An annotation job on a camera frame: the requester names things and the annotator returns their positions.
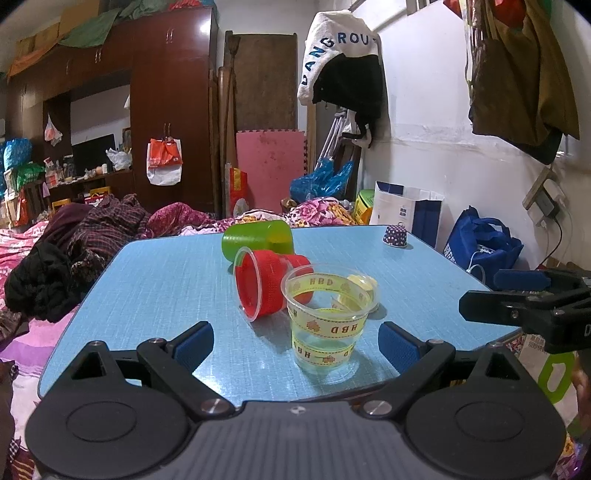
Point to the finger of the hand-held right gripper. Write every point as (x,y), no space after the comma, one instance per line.
(489,307)
(517,279)

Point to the white and red plastic bag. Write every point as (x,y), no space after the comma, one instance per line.
(52,133)

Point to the green plastic cup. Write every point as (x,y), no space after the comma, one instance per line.
(256,240)

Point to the pink patterned bed sheet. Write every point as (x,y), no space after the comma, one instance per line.
(23,350)

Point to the brown wooden wardrobe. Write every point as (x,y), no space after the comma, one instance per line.
(180,92)

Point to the blue tote bag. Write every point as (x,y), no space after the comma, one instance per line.
(480,242)

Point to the white wall power strip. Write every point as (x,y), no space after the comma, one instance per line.
(549,196)

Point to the floral blanket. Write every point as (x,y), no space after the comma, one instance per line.
(318,210)

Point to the white and blue paper bag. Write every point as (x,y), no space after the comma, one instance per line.
(388,207)

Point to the green cloth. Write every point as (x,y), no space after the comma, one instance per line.
(106,27)

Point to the white box with green print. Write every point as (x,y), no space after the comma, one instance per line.
(549,374)

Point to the plaid clothes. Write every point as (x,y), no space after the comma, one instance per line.
(111,226)

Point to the pink foam mat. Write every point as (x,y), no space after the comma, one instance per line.
(270,168)

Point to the black cloth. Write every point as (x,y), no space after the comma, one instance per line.
(41,281)

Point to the red plastic cup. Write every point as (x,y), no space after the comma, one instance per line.
(263,286)

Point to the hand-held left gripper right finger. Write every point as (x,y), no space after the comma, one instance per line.
(397,347)

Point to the orange and white plastic bag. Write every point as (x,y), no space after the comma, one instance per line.
(164,161)

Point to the blue plastic bag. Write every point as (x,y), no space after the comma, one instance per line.
(323,177)

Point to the white hooded jacket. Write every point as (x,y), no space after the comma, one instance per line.
(325,30)

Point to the purple dotted paper cup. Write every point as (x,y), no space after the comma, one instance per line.
(395,235)

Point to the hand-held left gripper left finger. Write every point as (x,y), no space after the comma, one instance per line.
(194,347)

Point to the red and yellow bag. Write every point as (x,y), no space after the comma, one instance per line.
(238,191)

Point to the brown wooden board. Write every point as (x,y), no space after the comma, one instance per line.
(263,78)

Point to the pale yellow plastic cup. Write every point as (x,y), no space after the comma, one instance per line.
(362,288)

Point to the metal crutches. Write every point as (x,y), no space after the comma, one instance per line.
(330,138)

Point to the black hanging garment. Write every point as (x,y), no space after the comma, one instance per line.
(351,87)

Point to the black television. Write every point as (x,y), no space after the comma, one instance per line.
(94,154)

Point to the yellow green tin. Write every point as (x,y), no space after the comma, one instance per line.
(362,207)

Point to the olive hanging jacket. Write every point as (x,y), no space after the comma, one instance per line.
(517,87)

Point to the clear cup with yellow print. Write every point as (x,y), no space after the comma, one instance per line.
(325,323)

